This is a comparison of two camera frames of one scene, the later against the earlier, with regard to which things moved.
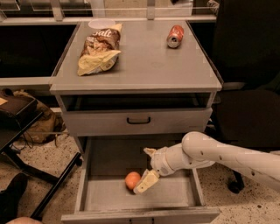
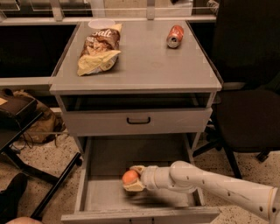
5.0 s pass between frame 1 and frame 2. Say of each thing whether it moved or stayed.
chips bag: stayed
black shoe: stayed
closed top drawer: stayed
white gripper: moved
